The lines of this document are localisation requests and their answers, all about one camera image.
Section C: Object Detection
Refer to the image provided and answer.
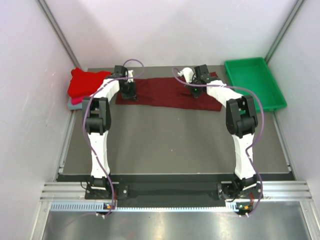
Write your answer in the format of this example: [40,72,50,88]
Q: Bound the dark red t shirt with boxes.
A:
[115,77,222,112]

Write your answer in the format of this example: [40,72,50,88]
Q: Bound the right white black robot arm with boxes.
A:
[178,64,258,202]

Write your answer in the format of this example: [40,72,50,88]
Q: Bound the green plastic bin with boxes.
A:
[224,57,287,112]

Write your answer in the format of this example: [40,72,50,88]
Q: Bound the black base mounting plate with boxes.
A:
[84,182,261,201]

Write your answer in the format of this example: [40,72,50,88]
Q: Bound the folded grey blue t shirt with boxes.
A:
[67,102,82,111]

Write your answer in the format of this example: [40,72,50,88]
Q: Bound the left corner aluminium post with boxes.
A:
[36,0,81,68]

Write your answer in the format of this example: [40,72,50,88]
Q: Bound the aluminium frame rail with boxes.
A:
[40,180,312,202]

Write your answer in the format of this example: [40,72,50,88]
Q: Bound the corner aluminium post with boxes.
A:
[36,0,81,68]
[264,0,306,64]

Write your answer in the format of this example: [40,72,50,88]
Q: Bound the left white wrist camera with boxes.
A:
[126,70,134,83]

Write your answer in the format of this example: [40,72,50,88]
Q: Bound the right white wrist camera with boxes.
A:
[177,67,194,83]

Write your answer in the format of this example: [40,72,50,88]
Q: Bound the slotted grey cable duct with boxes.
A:
[50,202,239,213]

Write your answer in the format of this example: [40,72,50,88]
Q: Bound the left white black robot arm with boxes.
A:
[82,65,138,201]

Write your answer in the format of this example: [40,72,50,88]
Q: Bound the right corner aluminium post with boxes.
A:
[264,0,306,64]

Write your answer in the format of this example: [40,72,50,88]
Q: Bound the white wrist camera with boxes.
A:
[126,70,134,83]
[177,67,194,83]

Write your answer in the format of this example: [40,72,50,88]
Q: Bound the folded bright red t shirt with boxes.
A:
[67,67,111,98]

